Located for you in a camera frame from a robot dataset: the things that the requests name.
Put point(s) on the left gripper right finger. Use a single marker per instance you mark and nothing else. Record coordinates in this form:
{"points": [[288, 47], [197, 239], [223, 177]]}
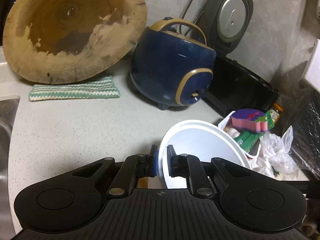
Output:
{"points": [[176, 163]]}

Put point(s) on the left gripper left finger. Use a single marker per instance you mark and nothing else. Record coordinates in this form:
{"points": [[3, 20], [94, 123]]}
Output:
{"points": [[148, 164]]}

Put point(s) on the white round plate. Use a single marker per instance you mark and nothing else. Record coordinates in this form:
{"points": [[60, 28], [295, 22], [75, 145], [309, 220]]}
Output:
{"points": [[201, 139]]}

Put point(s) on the green snack wrapper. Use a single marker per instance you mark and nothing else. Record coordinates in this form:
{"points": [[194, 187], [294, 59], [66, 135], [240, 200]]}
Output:
{"points": [[252, 124]]}

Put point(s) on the pink purple sponge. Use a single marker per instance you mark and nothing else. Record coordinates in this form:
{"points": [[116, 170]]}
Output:
{"points": [[250, 120]]}

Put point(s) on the clear plastic bag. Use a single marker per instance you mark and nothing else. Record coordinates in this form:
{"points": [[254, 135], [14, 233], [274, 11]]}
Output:
{"points": [[273, 159]]}

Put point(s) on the steel kitchen sink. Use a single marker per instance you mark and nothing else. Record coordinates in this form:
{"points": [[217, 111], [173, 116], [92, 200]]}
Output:
{"points": [[8, 112]]}

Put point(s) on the green white knitted cloth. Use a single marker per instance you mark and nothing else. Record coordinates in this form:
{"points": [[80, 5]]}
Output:
{"points": [[98, 87]]}

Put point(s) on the glass jar orange lid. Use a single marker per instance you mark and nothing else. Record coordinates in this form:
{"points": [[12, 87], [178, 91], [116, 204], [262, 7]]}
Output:
{"points": [[275, 112]]}

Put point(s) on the black rice cooker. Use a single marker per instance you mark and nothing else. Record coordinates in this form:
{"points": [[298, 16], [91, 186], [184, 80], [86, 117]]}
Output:
{"points": [[234, 85]]}

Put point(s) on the round wooden cutting board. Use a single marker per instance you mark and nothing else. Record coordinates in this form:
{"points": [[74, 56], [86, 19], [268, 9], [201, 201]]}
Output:
{"points": [[66, 41]]}

